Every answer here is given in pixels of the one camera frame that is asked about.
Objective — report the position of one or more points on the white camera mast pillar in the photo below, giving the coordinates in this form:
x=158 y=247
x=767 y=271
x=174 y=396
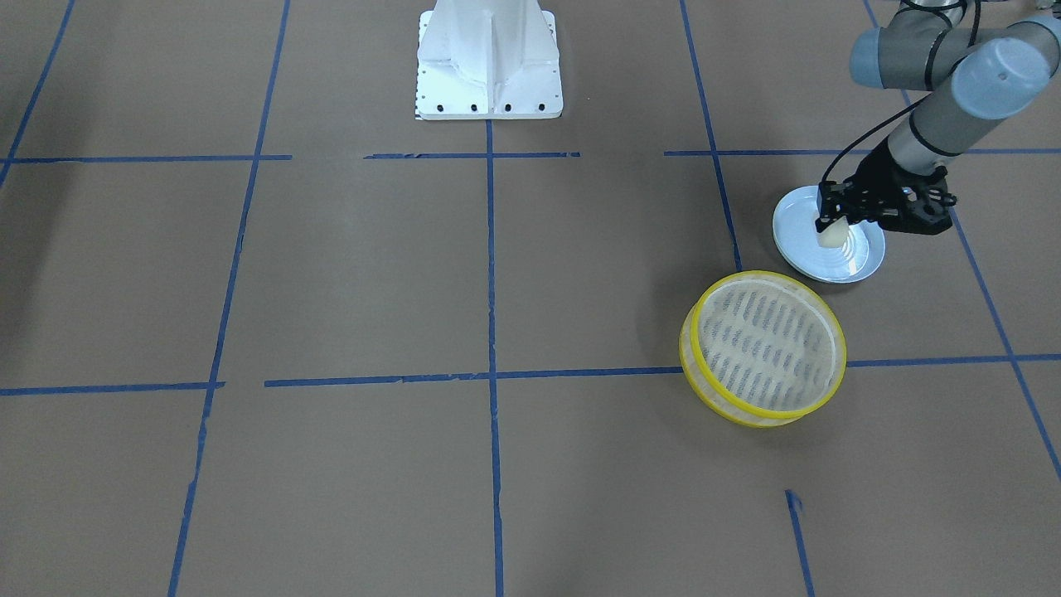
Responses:
x=480 y=60

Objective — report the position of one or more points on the light blue plate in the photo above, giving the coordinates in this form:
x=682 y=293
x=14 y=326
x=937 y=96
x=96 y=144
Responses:
x=795 y=235

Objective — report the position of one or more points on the brown paper table cover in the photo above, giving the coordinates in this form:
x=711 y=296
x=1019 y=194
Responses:
x=264 y=333

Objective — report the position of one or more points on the yellow bamboo steamer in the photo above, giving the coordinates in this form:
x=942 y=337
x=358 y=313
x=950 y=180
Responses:
x=762 y=350

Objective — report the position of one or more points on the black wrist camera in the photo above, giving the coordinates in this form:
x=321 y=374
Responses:
x=917 y=204

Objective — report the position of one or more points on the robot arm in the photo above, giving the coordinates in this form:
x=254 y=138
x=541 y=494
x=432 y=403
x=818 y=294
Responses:
x=972 y=80

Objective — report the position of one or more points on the white steamed bun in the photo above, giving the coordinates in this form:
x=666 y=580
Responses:
x=834 y=235

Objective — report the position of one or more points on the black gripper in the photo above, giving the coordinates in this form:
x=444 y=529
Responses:
x=877 y=180

